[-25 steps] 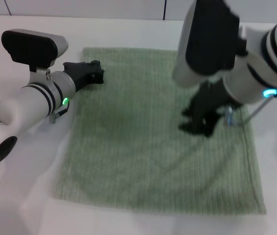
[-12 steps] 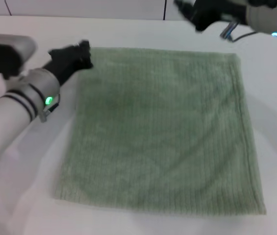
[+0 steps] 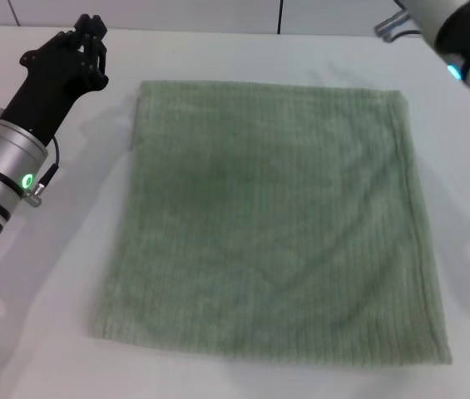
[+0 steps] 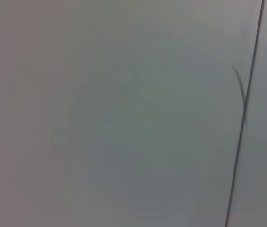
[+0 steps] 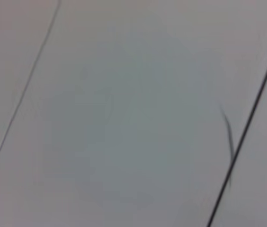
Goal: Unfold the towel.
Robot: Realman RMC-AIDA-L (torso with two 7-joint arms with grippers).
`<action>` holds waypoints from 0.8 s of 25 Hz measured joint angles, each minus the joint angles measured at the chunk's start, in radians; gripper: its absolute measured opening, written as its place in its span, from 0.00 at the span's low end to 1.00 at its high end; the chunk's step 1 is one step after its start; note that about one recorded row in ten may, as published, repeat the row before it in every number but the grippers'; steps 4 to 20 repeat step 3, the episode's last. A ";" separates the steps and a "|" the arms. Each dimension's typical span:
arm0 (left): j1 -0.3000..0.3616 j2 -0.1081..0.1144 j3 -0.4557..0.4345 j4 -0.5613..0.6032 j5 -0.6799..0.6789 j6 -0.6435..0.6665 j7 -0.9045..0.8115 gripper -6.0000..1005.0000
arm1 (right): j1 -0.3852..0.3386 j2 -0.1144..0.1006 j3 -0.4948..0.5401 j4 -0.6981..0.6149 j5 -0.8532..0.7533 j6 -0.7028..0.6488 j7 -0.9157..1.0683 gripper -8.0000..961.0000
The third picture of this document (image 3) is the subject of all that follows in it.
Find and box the right wrist cable with plug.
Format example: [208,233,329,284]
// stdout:
[374,11,425,43]

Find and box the wrist cable with plug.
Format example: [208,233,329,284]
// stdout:
[374,11,425,43]
[26,135,62,207]

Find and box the left wrist cable with plug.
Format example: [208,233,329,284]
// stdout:
[26,135,62,207]

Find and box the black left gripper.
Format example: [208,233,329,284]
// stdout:
[0,13,110,147]

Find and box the green terry towel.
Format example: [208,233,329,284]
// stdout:
[87,79,454,367]

